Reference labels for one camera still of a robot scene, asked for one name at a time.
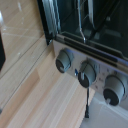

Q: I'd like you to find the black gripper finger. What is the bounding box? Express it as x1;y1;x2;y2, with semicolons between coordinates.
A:
0;32;7;72

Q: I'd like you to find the glass oven door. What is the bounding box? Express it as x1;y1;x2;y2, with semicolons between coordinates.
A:
0;0;56;82

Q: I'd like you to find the grey oven knob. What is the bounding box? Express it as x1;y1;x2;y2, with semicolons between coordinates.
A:
76;59;100;89
54;48;75;74
102;73;128;107

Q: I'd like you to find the black toaster oven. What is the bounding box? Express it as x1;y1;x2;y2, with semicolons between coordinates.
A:
36;0;128;112

